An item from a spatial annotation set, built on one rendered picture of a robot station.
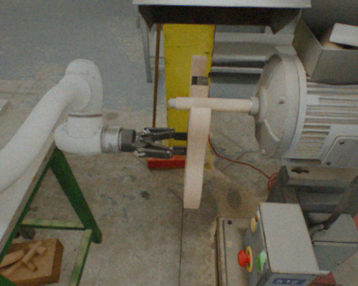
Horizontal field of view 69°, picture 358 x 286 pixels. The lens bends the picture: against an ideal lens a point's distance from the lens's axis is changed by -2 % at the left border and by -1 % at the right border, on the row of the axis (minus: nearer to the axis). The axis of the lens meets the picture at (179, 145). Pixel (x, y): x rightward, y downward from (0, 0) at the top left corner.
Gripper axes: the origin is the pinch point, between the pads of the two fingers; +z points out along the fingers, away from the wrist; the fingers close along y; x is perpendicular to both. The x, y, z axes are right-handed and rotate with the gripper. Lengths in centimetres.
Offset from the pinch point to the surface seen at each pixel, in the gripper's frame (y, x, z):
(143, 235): -32, -102, -25
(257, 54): -217, -41, 71
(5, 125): -6, -1, -63
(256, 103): 9.9, 20.3, 16.2
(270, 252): 37.1, 1.2, 18.1
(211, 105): 9.7, 19.3, 5.6
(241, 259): 31.7, -11.2, 14.9
